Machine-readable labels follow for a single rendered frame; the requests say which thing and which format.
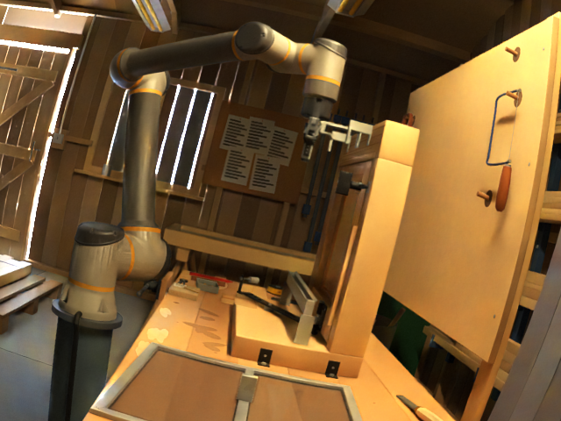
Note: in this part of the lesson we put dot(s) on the stack of wooden planks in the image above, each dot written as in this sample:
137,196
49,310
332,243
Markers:
22,285

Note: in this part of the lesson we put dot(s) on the black stay bar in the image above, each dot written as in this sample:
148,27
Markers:
267,304

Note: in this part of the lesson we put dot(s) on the grey ribbed bracket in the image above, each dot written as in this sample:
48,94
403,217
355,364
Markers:
304,311

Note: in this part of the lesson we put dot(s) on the grey curved post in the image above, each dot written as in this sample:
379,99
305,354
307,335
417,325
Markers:
534,351

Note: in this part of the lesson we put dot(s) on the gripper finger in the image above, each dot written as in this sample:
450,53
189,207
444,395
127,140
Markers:
310,140

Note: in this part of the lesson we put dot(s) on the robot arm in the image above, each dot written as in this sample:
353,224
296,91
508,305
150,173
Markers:
140,175

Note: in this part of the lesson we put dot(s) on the grey wall switch box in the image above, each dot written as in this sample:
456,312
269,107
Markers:
58,138

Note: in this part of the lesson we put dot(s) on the dark brown window sash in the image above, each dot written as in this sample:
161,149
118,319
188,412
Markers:
339,245

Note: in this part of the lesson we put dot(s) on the brown notice board with papers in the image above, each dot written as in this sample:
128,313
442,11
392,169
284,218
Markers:
219,175

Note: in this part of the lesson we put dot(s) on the red brown round knob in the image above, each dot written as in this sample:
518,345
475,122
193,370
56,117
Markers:
410,119

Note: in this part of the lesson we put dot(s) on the grey clamp rack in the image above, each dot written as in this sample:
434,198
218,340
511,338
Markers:
350,129

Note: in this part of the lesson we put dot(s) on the yellow tape measure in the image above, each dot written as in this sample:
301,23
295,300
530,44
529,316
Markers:
274,289

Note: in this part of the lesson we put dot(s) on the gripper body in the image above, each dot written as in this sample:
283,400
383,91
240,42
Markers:
322,107

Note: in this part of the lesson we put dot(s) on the grey screen pull tab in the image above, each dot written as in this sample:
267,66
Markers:
247,388

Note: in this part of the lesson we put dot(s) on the long wooden wall bench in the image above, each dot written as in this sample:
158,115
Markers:
236,247

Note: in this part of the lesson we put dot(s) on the braced wooden plank door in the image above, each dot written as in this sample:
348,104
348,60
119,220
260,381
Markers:
26,153

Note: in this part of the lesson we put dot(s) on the slatted window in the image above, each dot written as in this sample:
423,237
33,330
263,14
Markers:
193,136

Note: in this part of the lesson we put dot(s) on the small pale wood block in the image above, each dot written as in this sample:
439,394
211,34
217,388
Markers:
182,289

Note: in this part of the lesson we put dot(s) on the green panel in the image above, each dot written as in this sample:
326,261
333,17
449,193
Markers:
403,337

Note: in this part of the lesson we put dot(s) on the wooden peg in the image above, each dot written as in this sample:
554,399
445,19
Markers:
513,51
485,197
513,95

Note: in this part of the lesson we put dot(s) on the black angle bracket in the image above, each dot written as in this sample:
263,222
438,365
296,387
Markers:
264,357
333,369

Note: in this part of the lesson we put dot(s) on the ceiling strip light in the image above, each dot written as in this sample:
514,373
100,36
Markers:
151,13
348,6

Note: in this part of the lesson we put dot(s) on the tan wooden tool board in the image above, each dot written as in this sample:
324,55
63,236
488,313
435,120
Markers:
451,228

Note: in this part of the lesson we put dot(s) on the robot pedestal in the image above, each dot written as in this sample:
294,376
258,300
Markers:
79,373

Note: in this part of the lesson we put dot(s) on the red and grey try square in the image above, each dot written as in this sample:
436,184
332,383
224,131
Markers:
208,284

